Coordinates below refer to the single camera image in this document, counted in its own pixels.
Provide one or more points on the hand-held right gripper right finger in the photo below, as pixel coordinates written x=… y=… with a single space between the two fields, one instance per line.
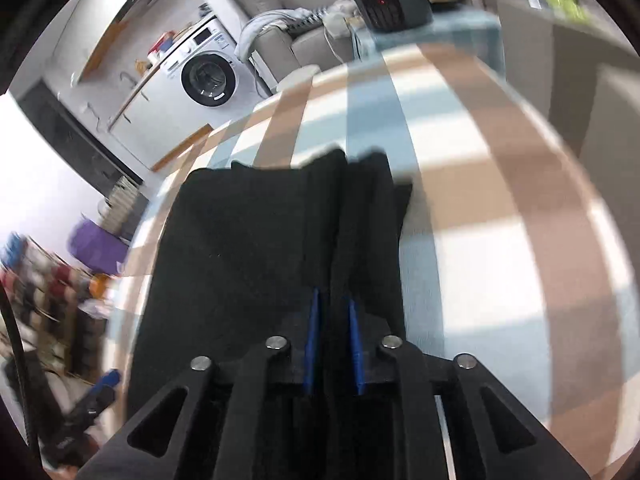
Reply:
x=356 y=345

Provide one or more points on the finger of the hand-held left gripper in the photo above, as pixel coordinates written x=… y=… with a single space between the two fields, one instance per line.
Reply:
x=102 y=390

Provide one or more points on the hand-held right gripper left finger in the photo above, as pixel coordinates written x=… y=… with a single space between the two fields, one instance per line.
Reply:
x=311 y=345

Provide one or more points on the black sweater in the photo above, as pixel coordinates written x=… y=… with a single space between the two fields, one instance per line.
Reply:
x=240 y=240

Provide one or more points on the purple plastic bag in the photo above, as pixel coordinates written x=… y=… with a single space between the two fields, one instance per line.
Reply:
x=95 y=247

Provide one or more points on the woven laundry basket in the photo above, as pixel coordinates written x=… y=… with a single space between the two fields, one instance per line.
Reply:
x=122 y=205

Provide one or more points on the checked blanket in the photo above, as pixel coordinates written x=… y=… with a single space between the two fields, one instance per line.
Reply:
x=500 y=210

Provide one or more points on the white washing machine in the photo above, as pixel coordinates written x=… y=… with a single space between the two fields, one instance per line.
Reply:
x=207 y=80

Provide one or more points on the white cabinet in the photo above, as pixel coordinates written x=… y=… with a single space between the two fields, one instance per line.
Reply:
x=145 y=105

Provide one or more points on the grey sofa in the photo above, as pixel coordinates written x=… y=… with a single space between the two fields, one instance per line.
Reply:
x=315 y=47

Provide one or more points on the black cooker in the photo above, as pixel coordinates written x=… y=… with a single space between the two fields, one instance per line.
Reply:
x=395 y=2

